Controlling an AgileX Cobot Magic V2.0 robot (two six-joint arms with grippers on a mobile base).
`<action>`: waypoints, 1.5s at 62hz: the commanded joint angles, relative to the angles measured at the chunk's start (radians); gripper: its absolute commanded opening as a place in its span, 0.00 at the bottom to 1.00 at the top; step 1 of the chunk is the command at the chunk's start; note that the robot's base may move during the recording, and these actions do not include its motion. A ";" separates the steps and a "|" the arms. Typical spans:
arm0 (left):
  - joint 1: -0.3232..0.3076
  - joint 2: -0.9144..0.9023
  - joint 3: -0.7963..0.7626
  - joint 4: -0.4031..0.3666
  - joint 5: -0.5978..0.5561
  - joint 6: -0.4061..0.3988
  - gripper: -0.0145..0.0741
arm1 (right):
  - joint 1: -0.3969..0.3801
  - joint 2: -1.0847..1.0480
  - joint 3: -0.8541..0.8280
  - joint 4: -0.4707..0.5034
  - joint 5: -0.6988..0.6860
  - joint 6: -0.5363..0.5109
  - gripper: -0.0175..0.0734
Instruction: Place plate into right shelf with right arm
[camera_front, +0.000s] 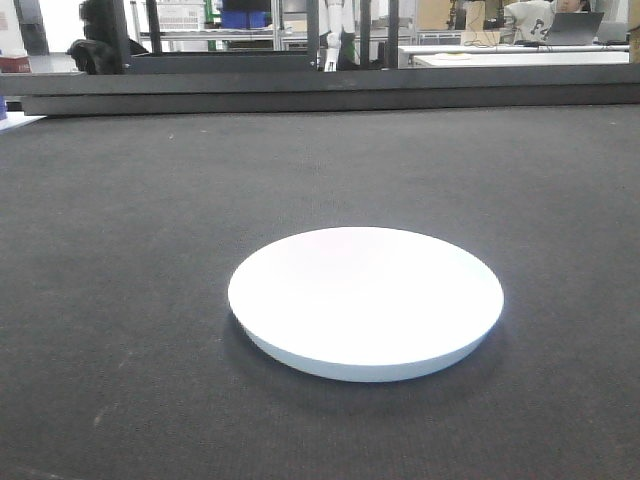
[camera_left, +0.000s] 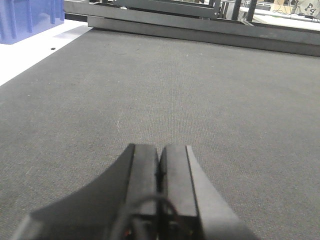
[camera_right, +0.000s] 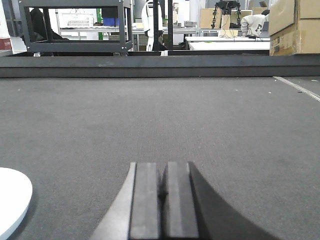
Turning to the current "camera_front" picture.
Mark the white humanoid robot arm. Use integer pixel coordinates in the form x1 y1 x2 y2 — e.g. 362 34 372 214
318 0 355 72

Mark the white round disc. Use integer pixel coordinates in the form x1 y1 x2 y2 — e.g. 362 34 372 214
228 227 504 382

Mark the white long table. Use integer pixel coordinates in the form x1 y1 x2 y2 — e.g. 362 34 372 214
398 45 630 69

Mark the blue storage bin background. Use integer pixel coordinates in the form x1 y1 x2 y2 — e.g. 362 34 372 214
221 10 270 29

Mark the black jacket on chair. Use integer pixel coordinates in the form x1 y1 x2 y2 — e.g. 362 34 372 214
66 39 125 75

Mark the black foam board stack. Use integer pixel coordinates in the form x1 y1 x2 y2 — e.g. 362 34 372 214
1 64 639 116

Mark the person in grey hoodie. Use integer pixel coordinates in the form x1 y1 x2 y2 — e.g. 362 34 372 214
501 0 591 44

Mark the grey laptop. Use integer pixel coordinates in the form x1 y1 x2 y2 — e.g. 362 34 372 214
543 12 604 46

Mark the red white box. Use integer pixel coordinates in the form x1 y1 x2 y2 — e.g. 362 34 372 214
0 49 32 74

